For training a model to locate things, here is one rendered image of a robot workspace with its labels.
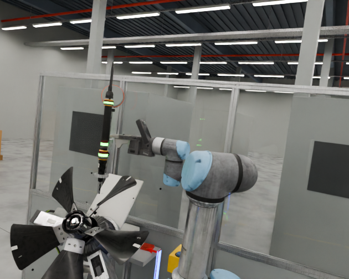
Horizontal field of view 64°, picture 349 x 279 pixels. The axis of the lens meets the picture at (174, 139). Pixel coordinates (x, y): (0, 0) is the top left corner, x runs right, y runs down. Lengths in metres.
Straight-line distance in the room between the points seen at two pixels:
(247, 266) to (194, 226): 1.17
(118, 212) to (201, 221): 0.95
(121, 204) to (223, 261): 0.77
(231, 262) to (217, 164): 1.29
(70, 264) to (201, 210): 0.81
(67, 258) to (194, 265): 0.73
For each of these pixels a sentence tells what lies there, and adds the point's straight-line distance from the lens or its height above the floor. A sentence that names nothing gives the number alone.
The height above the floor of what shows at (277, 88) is 2.02.
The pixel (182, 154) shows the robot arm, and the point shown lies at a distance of 1.14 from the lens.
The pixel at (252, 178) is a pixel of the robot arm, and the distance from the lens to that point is 0.84.
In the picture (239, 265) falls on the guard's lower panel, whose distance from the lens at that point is 2.00.
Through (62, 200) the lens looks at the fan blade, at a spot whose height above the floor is 1.25.
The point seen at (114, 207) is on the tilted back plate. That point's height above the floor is 1.20.
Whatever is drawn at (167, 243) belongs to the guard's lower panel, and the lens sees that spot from 2.12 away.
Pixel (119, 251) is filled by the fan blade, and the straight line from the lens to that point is 1.33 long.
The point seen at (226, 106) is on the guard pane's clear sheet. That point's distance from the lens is 1.86.
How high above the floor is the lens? 1.76
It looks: 4 degrees down
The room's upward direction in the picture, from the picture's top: 7 degrees clockwise
